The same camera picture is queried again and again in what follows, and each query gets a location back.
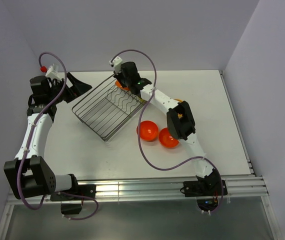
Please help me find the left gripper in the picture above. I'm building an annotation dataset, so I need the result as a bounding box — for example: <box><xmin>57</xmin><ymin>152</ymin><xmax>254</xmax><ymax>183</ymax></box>
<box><xmin>48</xmin><ymin>72</ymin><xmax>92</xmax><ymax>105</ymax></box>

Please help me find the orange bowl white inside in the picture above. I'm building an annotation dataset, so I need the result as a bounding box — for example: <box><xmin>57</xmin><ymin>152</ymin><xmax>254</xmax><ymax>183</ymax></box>
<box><xmin>115</xmin><ymin>80</ymin><xmax>130</xmax><ymax>91</ymax></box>

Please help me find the yellow-orange bowl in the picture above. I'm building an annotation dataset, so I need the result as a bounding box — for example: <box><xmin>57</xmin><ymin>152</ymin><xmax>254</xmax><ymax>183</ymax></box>
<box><xmin>173</xmin><ymin>98</ymin><xmax>184</xmax><ymax>118</ymax></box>

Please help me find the red-orange bowl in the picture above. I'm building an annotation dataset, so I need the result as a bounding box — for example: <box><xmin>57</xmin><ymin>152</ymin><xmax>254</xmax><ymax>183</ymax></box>
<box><xmin>136</xmin><ymin>120</ymin><xmax>159</xmax><ymax>142</ymax></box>
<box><xmin>158</xmin><ymin>127</ymin><xmax>179</xmax><ymax>149</ymax></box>

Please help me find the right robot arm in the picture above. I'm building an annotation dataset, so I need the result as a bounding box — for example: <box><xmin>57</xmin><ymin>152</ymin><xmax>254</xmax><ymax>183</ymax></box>
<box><xmin>109</xmin><ymin>57</ymin><xmax>225</xmax><ymax>197</ymax></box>

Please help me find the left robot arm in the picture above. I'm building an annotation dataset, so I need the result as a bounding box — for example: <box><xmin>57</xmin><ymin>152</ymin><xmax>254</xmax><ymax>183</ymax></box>
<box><xmin>3</xmin><ymin>72</ymin><xmax>92</xmax><ymax>200</ymax></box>

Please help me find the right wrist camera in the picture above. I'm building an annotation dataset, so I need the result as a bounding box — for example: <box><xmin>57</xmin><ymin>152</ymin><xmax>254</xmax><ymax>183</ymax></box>
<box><xmin>109</xmin><ymin>56</ymin><xmax>123</xmax><ymax>75</ymax></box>

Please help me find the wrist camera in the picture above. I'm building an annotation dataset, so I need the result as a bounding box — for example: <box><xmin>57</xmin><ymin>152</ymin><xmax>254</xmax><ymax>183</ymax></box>
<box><xmin>40</xmin><ymin>64</ymin><xmax>60</xmax><ymax>80</ymax></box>
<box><xmin>109</xmin><ymin>56</ymin><xmax>123</xmax><ymax>75</ymax></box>

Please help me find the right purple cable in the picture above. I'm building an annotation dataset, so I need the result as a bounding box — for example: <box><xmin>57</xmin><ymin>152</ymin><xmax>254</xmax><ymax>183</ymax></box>
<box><xmin>109</xmin><ymin>49</ymin><xmax>225</xmax><ymax>215</ymax></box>

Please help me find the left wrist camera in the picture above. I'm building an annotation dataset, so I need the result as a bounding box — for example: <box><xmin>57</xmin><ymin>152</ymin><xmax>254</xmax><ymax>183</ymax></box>
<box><xmin>40</xmin><ymin>64</ymin><xmax>60</xmax><ymax>80</ymax></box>

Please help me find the wire dish rack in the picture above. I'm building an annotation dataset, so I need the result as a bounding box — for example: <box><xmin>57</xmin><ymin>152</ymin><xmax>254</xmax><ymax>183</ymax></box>
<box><xmin>71</xmin><ymin>76</ymin><xmax>146</xmax><ymax>142</ymax></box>

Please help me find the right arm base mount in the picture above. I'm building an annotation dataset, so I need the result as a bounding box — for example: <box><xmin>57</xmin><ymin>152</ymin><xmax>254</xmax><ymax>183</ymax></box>
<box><xmin>179</xmin><ymin>180</ymin><xmax>228</xmax><ymax>212</ymax></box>

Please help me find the aluminium rail frame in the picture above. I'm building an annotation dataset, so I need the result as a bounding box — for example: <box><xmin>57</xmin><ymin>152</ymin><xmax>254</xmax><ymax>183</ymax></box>
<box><xmin>0</xmin><ymin>72</ymin><xmax>283</xmax><ymax>240</ymax></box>

